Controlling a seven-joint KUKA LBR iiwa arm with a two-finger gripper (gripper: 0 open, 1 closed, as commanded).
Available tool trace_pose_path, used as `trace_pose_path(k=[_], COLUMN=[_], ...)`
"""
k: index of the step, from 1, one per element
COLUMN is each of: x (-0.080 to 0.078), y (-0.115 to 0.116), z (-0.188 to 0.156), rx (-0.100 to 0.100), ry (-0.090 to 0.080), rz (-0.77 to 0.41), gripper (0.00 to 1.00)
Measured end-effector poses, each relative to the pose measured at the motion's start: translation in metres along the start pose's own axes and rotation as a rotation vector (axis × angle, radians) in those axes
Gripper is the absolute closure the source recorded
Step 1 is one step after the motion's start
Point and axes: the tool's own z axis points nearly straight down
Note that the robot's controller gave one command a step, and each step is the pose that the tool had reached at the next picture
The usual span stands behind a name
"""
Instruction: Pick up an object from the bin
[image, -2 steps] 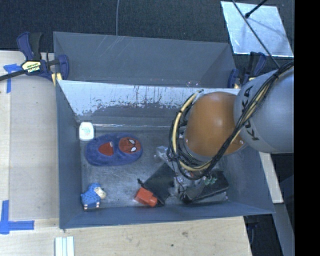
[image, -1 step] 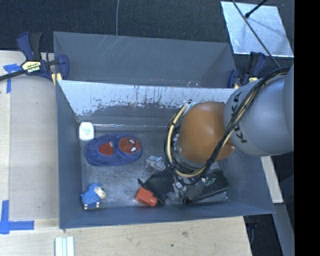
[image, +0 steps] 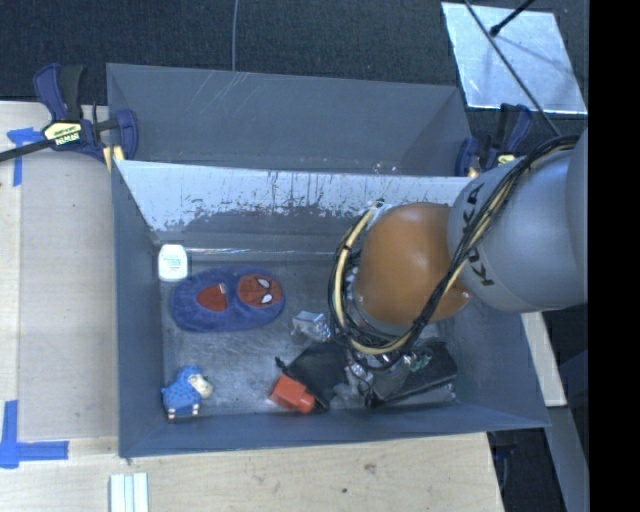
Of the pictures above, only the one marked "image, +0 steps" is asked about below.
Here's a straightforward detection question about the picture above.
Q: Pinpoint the black flat pouch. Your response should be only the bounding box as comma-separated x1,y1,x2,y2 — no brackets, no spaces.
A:
373,341,459,404

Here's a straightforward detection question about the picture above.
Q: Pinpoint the red plastic block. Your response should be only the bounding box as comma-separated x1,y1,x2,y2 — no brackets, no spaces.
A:
268,374,318,415

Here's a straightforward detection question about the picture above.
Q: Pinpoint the crumpled silver clear packet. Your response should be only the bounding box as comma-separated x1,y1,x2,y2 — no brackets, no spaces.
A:
289,310,333,345

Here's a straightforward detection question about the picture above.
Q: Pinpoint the blue slipper with red mask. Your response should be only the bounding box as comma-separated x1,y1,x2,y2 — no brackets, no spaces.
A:
169,265,287,334

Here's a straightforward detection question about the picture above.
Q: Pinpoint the blue toy sheep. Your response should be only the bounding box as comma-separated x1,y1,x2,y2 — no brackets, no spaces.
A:
160,364,215,419

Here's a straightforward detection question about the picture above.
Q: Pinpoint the small white plastic box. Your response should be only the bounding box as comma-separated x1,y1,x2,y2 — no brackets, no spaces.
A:
157,243,190,283

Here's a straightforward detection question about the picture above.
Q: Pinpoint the grey metal bin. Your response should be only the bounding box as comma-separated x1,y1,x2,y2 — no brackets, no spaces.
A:
105,62,552,459

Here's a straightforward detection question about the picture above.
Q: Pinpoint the pale wood flat board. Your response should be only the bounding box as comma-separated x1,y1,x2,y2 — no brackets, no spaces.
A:
16,153,121,443

